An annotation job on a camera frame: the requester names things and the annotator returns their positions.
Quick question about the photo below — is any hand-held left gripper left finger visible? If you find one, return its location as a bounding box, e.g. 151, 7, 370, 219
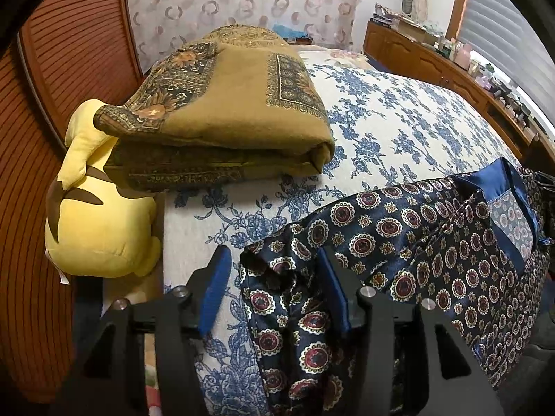
71, 245, 232, 416

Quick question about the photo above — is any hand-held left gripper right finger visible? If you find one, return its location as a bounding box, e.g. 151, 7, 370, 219
318, 247, 506, 416

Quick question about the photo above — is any navy patterned satin shirt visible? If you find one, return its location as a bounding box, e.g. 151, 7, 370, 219
238, 156, 555, 416

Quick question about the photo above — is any yellow plush toy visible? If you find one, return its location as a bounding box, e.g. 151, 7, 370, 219
44, 99, 162, 287

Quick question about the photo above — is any brown patterned folded blanket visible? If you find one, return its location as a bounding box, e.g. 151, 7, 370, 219
93, 25, 336, 193

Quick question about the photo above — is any white blue floral bedspread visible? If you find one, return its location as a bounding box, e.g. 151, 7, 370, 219
162, 50, 523, 416

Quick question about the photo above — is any cream floral quilt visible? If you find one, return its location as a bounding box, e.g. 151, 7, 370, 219
295, 45, 374, 70

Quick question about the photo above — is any wooden sideboard cabinet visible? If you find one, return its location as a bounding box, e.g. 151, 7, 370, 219
363, 19, 555, 161

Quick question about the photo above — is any cardboard box with blue cloth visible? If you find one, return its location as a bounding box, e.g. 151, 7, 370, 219
273, 24, 315, 46

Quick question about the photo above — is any flat cardboard box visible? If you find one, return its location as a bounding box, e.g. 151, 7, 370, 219
396, 19, 428, 37

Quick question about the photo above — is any wooden louvered wardrobe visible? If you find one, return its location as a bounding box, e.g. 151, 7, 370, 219
0, 0, 146, 404

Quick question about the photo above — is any pile of books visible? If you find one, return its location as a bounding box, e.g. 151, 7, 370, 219
372, 3, 397, 24

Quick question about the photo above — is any wooden window frame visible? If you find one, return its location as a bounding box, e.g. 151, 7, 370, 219
446, 0, 473, 42

